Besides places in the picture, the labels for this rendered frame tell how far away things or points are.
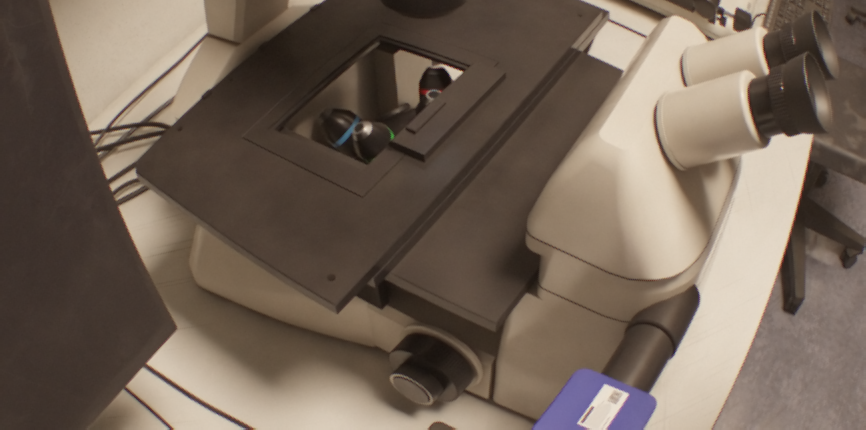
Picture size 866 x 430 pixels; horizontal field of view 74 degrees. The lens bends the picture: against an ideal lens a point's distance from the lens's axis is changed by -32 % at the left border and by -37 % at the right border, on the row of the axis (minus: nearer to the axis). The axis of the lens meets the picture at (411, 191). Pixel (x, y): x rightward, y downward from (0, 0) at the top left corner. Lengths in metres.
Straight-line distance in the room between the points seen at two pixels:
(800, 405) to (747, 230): 0.89
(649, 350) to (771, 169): 0.50
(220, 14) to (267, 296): 0.25
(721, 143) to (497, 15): 0.32
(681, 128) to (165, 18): 0.81
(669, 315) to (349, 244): 0.21
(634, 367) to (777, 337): 1.29
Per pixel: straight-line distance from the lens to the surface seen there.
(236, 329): 0.73
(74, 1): 0.97
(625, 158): 0.42
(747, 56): 0.46
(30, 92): 0.38
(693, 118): 0.42
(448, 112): 0.57
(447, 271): 0.51
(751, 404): 1.60
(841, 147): 1.49
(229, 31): 0.67
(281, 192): 0.54
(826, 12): 1.34
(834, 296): 1.87
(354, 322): 0.67
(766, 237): 0.83
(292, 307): 0.69
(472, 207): 0.54
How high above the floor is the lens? 1.33
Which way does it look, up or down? 45 degrees down
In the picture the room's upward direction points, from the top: 6 degrees counter-clockwise
